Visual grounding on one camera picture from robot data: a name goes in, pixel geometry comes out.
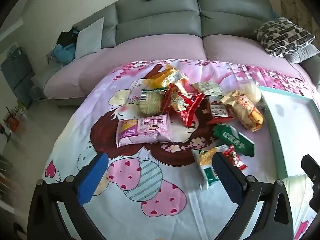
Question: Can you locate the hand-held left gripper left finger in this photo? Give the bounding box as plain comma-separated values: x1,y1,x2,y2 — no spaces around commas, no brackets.
27,152,109,240

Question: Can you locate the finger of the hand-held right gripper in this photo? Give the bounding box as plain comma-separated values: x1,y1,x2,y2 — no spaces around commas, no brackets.
301,155,320,209

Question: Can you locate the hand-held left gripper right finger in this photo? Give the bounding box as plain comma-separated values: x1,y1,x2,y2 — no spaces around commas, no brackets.
212,152,294,240

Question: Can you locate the yellow green chip packet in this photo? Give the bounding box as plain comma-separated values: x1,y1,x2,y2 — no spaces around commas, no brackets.
192,146,226,191

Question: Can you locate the dark green snack packet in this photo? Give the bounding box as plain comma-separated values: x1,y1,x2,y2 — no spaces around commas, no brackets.
212,123,255,156

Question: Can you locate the teal shallow box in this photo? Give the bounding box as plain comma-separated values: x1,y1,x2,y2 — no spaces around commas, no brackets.
257,85,320,179

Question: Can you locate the beige orange snack packet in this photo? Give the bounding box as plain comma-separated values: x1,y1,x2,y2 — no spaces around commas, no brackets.
221,89,265,133

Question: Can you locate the pink snack packet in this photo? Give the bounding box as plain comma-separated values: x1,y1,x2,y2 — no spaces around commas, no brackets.
117,114,173,147

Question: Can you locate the red snack packet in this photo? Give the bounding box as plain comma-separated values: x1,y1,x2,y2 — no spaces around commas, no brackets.
162,83,206,127

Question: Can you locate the bun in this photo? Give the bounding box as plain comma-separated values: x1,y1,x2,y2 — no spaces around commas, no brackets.
235,79,262,103

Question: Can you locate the white green snack packet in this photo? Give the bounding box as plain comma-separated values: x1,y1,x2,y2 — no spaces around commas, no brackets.
192,81,223,97

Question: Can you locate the yellow snack packet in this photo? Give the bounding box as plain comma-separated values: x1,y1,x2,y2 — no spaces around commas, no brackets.
142,64,188,88

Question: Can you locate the small red candy packet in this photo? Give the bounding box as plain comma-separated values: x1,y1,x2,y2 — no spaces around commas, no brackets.
222,144,248,171

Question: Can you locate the printed cartoon blanket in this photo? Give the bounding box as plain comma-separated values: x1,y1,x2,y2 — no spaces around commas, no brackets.
41,59,317,240

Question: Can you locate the red white label packet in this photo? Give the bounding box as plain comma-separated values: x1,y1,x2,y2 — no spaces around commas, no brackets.
207,101,233,126

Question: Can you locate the green noodle packet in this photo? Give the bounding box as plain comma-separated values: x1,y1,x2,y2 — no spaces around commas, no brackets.
138,88,167,115

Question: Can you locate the plain grey cushion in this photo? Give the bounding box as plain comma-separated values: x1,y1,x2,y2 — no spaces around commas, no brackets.
284,44,320,64

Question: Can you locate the blue plush toy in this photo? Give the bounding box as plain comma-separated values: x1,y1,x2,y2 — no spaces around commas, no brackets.
54,44,77,64

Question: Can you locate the grey blue cabinet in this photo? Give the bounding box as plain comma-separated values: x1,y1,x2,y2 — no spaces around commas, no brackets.
1,47,34,103

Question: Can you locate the black white patterned cushion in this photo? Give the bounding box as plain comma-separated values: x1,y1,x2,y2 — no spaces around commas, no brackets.
254,17,315,57

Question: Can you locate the light grey cushion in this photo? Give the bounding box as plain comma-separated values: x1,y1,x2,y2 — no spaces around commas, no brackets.
74,17,105,59

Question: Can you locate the pink sofa cover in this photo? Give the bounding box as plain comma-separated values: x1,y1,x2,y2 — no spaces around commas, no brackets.
44,34,318,103

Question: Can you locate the black bag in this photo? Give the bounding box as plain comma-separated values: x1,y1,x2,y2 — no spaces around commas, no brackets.
57,29,79,47

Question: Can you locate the grey sofa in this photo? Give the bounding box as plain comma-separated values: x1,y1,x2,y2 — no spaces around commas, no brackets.
31,0,320,105

